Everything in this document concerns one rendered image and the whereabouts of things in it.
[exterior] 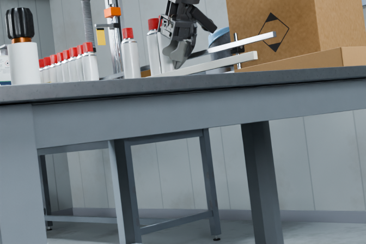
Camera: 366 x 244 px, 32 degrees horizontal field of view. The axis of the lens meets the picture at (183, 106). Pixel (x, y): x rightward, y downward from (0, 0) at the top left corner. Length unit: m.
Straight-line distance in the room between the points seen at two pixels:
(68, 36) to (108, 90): 5.81
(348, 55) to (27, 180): 0.68
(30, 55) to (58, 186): 4.81
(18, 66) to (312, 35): 0.87
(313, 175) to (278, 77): 3.53
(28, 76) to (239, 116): 1.04
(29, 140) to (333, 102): 0.61
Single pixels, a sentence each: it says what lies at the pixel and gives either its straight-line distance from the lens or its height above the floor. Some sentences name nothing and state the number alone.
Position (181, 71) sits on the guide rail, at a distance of 1.74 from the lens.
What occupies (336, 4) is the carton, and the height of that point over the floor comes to 1.04.
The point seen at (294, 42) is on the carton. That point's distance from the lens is 1.74.
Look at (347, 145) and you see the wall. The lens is 4.41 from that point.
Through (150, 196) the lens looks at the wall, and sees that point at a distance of 5.82.
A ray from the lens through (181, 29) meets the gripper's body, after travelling 1.75.
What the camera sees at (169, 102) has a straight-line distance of 0.97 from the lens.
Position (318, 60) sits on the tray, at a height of 0.85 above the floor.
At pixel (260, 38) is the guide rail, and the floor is 0.95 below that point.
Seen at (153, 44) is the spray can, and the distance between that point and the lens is 1.88.
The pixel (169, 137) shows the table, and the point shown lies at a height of 0.71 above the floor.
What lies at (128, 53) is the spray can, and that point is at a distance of 2.00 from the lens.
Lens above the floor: 0.75
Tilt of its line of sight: 2 degrees up
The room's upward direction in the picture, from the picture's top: 7 degrees counter-clockwise
